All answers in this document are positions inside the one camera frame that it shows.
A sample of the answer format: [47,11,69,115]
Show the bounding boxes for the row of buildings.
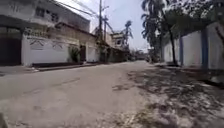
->
[91,26,134,64]

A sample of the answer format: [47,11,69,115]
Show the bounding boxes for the utility pole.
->
[97,0,104,63]

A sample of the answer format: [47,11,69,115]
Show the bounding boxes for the green bush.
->
[68,46,82,64]

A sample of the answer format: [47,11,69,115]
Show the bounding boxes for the grey concrete road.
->
[0,59,224,128]

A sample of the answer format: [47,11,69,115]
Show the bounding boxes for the tall palm trees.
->
[140,0,181,66]

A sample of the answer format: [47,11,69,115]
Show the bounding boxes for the overhead wires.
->
[56,0,116,34]

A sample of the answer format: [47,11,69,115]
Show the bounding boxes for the building with white wall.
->
[0,0,100,68]

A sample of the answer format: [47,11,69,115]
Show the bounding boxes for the white wall with blue posts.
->
[161,22,224,70]

